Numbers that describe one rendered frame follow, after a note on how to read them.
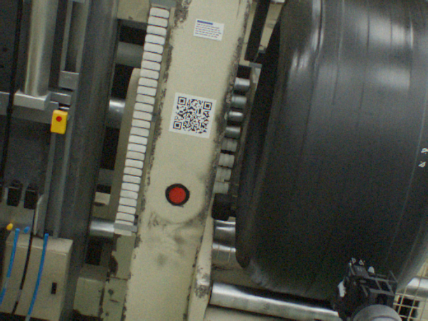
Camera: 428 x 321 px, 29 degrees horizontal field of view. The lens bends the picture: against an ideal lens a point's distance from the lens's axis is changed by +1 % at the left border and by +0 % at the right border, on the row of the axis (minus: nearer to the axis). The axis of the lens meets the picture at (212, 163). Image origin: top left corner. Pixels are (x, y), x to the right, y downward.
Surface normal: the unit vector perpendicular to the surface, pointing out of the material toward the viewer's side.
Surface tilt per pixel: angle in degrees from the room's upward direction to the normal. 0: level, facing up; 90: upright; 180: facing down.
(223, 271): 0
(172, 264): 90
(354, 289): 83
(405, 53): 39
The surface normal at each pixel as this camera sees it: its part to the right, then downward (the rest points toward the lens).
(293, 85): -0.59, -0.31
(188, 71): -0.03, 0.36
